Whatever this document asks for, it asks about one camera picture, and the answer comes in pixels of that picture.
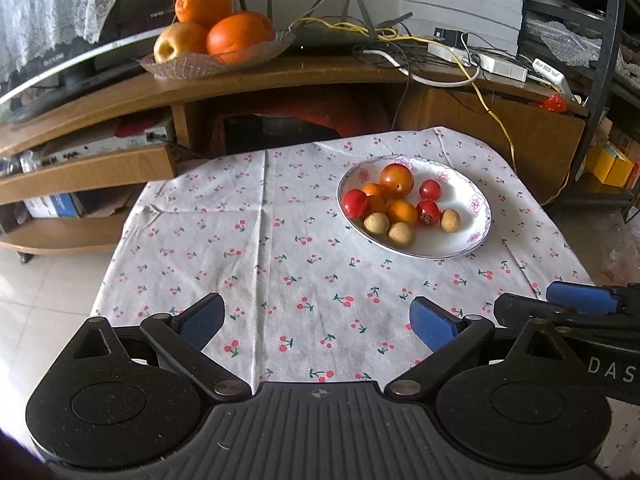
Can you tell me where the glass fruit dish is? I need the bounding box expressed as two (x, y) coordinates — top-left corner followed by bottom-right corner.
(140, 30), (297, 80)

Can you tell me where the blue and white box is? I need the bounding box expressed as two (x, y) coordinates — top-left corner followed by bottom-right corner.
(22, 191), (83, 218)

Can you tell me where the black router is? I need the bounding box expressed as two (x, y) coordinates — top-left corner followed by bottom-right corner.
(292, 0), (416, 57)

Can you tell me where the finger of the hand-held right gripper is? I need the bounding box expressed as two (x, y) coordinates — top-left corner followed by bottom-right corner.
(546, 281), (640, 317)
(493, 292), (640, 344)

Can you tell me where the yellow apple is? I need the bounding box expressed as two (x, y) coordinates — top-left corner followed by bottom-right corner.
(153, 22), (210, 63)

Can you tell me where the clear plastic bag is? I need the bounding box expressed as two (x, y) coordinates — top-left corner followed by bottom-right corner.
(597, 215), (640, 288)

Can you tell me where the cherry-print tablecloth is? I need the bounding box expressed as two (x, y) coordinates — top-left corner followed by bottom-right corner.
(92, 126), (596, 386)

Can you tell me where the white plate with pink flowers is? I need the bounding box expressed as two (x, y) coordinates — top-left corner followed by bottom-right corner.
(336, 156), (492, 261)

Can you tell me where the black metal rack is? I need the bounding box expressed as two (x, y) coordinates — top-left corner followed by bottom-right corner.
(520, 0), (640, 211)

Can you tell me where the bubble wrap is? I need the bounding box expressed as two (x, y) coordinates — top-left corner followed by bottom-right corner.
(535, 15), (606, 63)

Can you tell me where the white labelled device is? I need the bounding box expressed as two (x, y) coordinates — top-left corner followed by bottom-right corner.
(532, 57), (576, 98)

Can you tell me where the white lace cloth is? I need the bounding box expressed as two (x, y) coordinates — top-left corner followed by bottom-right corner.
(0, 0), (128, 81)

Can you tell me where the silver set-top box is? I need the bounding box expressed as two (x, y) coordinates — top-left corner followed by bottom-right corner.
(35, 125), (176, 166)

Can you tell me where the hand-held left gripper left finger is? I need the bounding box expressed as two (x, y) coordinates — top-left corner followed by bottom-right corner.
(72, 292), (253, 404)

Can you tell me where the black cable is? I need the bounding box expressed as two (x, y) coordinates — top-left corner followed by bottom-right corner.
(389, 72), (412, 132)

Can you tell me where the white power strip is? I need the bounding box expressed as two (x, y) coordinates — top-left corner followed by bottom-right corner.
(480, 55), (528, 82)
(427, 41), (483, 66)

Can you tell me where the medium red tomato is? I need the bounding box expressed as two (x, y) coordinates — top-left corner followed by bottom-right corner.
(342, 189), (369, 219)

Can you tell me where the white cable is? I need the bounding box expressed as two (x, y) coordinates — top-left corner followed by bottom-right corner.
(362, 49), (481, 86)

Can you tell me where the large brown longan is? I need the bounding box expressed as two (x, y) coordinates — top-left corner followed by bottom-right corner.
(388, 222), (416, 248)

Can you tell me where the yellow box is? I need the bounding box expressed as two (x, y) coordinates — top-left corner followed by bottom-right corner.
(592, 145), (636, 186)

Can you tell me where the white ribbed panel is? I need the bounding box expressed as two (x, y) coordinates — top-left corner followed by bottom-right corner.
(402, 0), (526, 56)

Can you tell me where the wooden television stand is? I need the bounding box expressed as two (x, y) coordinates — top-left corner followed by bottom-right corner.
(0, 52), (591, 261)

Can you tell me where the large orange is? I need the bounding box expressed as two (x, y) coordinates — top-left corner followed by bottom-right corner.
(175, 0), (233, 28)
(206, 11), (276, 63)

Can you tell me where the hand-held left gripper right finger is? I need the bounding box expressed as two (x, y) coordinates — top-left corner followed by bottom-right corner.
(384, 296), (572, 403)

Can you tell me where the large red-orange tomato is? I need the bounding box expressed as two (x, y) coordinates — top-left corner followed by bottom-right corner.
(379, 163), (415, 197)

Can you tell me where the yellow cable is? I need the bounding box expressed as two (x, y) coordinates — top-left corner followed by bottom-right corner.
(290, 17), (573, 206)

